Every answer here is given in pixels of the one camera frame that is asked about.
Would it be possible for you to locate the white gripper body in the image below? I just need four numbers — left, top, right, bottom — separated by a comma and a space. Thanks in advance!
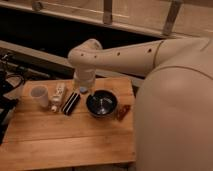
73, 68, 95, 90

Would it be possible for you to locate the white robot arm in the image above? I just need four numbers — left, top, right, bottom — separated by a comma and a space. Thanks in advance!
68, 38, 213, 171

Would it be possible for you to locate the white ceramic cup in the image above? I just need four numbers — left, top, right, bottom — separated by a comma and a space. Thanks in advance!
30, 86, 49, 108

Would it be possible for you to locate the black striped box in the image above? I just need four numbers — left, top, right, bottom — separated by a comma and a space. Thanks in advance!
62, 92, 80, 115

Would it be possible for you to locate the dark blue bowl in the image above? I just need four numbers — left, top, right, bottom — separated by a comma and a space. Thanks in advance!
86, 90, 118, 118

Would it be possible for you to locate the white glue bottle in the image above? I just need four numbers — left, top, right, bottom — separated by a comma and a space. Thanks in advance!
51, 83, 66, 112

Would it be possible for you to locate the black cables and equipment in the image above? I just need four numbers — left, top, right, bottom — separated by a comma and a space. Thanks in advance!
0, 53, 26, 144

